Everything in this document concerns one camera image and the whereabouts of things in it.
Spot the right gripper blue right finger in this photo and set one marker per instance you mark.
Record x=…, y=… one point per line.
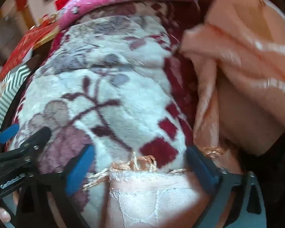
x=204, y=168

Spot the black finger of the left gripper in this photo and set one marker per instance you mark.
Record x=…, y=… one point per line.
x=37, y=141

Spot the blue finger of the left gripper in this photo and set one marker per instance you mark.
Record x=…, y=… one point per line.
x=8, y=133

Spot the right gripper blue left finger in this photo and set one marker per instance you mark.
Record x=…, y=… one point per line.
x=75, y=171

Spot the person's left hand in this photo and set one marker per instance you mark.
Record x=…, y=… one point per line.
x=5, y=216

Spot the green striped white tray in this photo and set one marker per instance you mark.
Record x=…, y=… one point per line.
x=14, y=80

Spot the red patterned tablecloth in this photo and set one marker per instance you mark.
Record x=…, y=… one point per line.
x=27, y=42

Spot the floral plush blanket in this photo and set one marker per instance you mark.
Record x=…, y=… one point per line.
x=115, y=79

